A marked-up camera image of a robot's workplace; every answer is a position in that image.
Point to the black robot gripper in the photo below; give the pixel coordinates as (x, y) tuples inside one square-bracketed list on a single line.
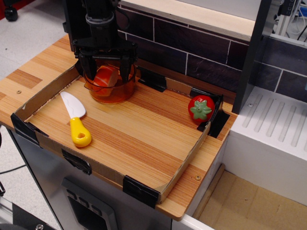
[(99, 37)]

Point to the salmon sushi toy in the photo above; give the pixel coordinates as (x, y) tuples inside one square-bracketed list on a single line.
[(106, 76)]

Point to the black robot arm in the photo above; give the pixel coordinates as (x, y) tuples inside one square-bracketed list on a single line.
[(77, 9)]

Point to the orange transparent plastic pot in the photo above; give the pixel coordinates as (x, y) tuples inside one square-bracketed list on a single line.
[(120, 92)]

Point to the cardboard fence with black tape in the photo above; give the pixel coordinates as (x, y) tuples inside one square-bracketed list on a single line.
[(147, 146)]

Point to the red toy tomato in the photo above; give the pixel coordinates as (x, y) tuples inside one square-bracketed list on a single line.
[(201, 108)]

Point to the black caster wheel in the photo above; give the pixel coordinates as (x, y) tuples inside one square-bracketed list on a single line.
[(11, 14)]

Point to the grey toy oven front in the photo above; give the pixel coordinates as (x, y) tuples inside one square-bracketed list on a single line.
[(81, 201)]

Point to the white toy sink unit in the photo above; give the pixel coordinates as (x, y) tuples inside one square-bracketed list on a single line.
[(267, 144)]

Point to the yellow handled toy knife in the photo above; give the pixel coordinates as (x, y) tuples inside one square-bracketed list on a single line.
[(80, 135)]

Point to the dark grey cabinet post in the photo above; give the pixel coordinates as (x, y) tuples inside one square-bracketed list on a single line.
[(248, 75)]

